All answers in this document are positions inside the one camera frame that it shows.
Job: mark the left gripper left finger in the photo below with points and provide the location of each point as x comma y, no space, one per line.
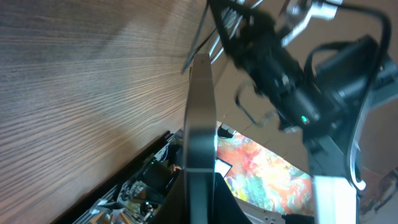
173,209

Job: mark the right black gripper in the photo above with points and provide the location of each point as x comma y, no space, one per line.
247,35

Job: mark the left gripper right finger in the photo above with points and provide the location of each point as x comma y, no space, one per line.
226,208

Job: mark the blue Galaxy smartphone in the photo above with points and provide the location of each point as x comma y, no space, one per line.
200,142

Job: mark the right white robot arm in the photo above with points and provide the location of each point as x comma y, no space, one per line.
329,105

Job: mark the colourful painted floor mat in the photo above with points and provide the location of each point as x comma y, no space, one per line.
264,179

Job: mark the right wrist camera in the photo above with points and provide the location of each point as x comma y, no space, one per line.
295,15

